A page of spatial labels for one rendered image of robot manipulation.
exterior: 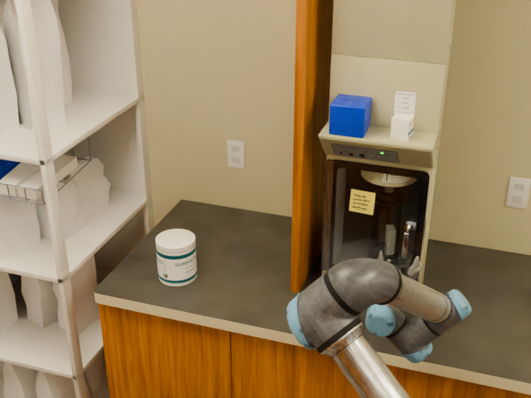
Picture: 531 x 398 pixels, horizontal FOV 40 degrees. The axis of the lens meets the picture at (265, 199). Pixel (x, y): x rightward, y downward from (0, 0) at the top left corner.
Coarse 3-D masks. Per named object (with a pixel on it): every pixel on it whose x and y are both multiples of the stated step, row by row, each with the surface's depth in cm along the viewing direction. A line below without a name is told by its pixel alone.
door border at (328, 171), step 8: (328, 160) 221; (328, 168) 222; (328, 176) 223; (328, 184) 224; (328, 192) 225; (328, 200) 227; (328, 208) 228; (328, 216) 229; (328, 224) 230; (328, 232) 232; (328, 240) 233; (328, 248) 234; (328, 256) 235; (328, 264) 237
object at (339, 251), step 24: (336, 168) 221; (360, 168) 218; (384, 168) 216; (336, 192) 224; (384, 192) 219; (408, 192) 217; (336, 216) 228; (360, 216) 225; (384, 216) 223; (408, 216) 220; (336, 240) 232; (360, 240) 229; (384, 240) 226; (336, 264) 236
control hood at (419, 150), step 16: (384, 128) 211; (352, 144) 206; (368, 144) 203; (384, 144) 201; (400, 144) 200; (416, 144) 200; (432, 144) 200; (400, 160) 209; (416, 160) 206; (432, 160) 204
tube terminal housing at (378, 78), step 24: (336, 72) 209; (360, 72) 207; (384, 72) 204; (408, 72) 202; (432, 72) 200; (336, 96) 212; (384, 96) 207; (432, 96) 203; (384, 120) 211; (432, 120) 206; (408, 168) 215; (432, 168) 212; (432, 192) 222
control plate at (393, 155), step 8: (336, 144) 208; (336, 152) 215; (344, 152) 213; (352, 152) 212; (360, 152) 210; (368, 152) 209; (376, 152) 207; (384, 152) 206; (392, 152) 205; (384, 160) 212; (392, 160) 210
